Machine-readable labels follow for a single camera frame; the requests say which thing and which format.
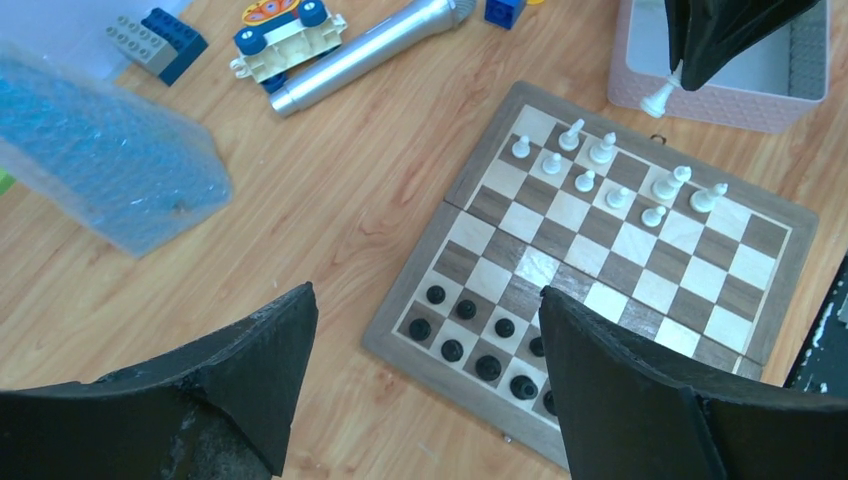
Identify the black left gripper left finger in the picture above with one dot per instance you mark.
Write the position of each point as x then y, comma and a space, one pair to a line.
219, 407

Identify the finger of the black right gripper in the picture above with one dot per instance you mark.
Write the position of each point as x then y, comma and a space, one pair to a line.
707, 34

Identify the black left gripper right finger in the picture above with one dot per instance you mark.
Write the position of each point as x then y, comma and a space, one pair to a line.
631, 408

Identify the white chess piece gripped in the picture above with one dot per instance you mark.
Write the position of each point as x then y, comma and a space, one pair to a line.
655, 104

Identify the white chess queen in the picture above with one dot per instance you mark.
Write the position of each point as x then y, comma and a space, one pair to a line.
569, 140

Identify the white chess pawn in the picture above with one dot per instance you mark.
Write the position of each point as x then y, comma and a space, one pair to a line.
616, 198
652, 217
585, 182
552, 164

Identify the black chess piece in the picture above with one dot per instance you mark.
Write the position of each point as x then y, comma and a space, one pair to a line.
522, 387
452, 350
548, 403
488, 368
419, 329

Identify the black chess pawn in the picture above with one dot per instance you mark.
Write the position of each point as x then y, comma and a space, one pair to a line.
435, 294
536, 347
504, 328
466, 309

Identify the white chess piece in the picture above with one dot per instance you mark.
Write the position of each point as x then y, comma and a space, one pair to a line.
704, 200
668, 186
604, 151

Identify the white chess pawn corner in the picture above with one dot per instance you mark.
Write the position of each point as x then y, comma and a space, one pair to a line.
521, 148

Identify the wooden chess board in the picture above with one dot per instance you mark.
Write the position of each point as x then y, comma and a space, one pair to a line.
712, 286

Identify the blue duplo brick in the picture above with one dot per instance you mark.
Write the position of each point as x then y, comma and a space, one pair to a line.
503, 13

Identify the blue bubble-wrapped cone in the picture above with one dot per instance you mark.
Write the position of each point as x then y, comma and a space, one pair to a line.
135, 173

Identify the silver toy microphone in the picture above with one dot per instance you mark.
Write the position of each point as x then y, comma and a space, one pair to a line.
411, 24

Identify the blue grey brick stack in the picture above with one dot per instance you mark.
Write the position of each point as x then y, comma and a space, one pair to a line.
160, 43

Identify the white blue toy car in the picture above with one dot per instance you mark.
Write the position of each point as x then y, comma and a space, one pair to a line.
278, 35

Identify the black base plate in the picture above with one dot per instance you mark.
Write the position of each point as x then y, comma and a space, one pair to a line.
821, 364

